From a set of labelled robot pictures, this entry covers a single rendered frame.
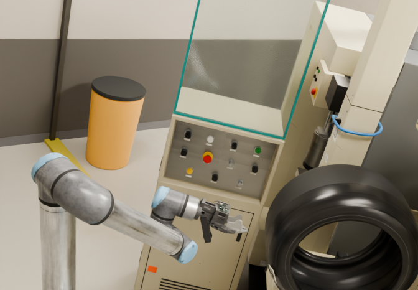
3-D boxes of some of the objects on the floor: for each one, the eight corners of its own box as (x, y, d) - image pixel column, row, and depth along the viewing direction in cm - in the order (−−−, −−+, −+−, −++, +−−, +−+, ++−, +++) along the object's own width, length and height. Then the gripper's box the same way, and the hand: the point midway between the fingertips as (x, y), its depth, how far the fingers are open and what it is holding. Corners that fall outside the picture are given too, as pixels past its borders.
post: (243, 370, 298) (426, -131, 190) (267, 376, 299) (463, -121, 190) (242, 391, 286) (438, -131, 178) (267, 396, 287) (477, -120, 179)
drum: (117, 143, 486) (130, 74, 458) (141, 168, 459) (156, 96, 430) (72, 149, 460) (82, 76, 432) (94, 176, 433) (107, 99, 404)
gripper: (200, 206, 204) (254, 224, 206) (202, 193, 212) (253, 211, 214) (192, 224, 208) (245, 242, 210) (195, 210, 216) (245, 228, 218)
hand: (243, 231), depth 213 cm, fingers closed
